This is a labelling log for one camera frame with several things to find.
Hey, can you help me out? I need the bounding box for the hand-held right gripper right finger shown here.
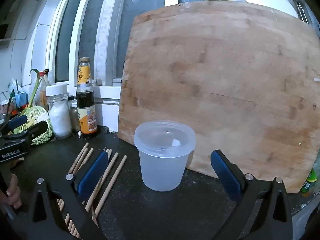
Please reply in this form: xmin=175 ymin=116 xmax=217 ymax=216
xmin=211 ymin=150 xmax=293 ymax=240

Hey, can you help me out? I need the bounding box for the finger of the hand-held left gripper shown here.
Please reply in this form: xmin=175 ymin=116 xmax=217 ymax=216
xmin=7 ymin=115 xmax=28 ymax=130
xmin=15 ymin=121 xmax=50 ymax=142

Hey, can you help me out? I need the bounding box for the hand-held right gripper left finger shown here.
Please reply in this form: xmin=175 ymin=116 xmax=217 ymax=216
xmin=26 ymin=151 xmax=109 ymax=240

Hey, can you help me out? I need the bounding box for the bunch of bamboo chopsticks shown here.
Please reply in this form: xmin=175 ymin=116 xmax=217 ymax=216
xmin=56 ymin=142 xmax=127 ymax=239

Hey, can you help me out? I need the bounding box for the translucent plastic cup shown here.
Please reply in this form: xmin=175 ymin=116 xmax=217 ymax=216
xmin=134 ymin=121 xmax=196 ymax=192

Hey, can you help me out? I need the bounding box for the person's left hand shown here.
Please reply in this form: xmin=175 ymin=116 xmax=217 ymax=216
xmin=6 ymin=174 xmax=22 ymax=209

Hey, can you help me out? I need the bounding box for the halved green cabbage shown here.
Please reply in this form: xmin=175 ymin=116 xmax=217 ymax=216
xmin=14 ymin=106 xmax=54 ymax=145

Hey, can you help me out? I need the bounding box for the blue cup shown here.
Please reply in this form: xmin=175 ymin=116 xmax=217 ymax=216
xmin=15 ymin=92 xmax=28 ymax=108

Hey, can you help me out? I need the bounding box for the salt jar white lid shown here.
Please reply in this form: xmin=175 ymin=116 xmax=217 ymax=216
xmin=46 ymin=83 xmax=73 ymax=140

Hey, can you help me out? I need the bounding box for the clear plastic bag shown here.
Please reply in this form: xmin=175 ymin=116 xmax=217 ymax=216
xmin=9 ymin=77 xmax=26 ymax=93

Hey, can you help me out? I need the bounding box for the green onion stalk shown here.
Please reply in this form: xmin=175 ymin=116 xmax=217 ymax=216
xmin=26 ymin=69 xmax=40 ymax=110

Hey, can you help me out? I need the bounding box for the small spice jar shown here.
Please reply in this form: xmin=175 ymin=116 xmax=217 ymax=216
xmin=68 ymin=97 xmax=81 ymax=133

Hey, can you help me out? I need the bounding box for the oil bottle red cap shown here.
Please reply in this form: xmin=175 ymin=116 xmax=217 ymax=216
xmin=39 ymin=69 xmax=52 ymax=110

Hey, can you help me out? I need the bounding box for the dark sauce bottle yellow label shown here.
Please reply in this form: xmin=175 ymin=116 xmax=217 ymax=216
xmin=76 ymin=57 xmax=98 ymax=138

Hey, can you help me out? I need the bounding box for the green plastic bottle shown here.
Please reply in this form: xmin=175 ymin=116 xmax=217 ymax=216
xmin=301 ymin=169 xmax=318 ymax=193

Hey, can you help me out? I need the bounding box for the frosted glass window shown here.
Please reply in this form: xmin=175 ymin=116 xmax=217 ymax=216
xmin=50 ymin=0 xmax=250 ymax=100

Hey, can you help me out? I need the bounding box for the wooden cutting board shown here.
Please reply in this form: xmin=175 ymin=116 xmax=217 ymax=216
xmin=117 ymin=1 xmax=320 ymax=193

